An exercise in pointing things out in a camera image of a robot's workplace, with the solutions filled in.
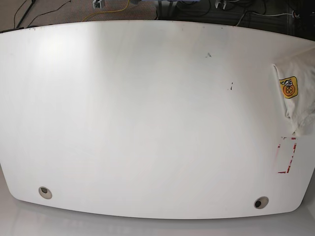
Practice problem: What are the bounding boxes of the white t-shirt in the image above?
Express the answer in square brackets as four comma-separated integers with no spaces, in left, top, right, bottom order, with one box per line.
[273,48,315,136]

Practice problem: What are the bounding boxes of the red tape rectangle marking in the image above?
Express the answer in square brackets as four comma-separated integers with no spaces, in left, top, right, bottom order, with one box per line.
[275,137,298,174]

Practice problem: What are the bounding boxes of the yellow cable on floor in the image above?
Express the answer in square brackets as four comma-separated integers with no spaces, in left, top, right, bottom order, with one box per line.
[82,0,130,22]

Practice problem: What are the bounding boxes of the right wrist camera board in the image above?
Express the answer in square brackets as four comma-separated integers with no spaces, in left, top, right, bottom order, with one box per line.
[93,0,105,9]

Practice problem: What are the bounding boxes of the right table cable grommet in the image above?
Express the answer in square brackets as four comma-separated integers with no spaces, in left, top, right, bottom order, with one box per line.
[254,196,269,209]

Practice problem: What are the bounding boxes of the table cable grommet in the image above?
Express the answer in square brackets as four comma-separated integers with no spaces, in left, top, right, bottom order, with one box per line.
[254,196,269,209]
[38,187,52,200]

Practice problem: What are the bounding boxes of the left table cable grommet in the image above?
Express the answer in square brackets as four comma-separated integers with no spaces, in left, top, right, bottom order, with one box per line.
[38,187,52,200]

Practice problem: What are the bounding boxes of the white cable on floor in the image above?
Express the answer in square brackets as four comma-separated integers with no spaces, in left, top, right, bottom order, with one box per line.
[236,11,293,27]

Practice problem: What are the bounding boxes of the black cable on floor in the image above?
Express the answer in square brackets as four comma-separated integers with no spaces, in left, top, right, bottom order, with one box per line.
[13,0,72,28]

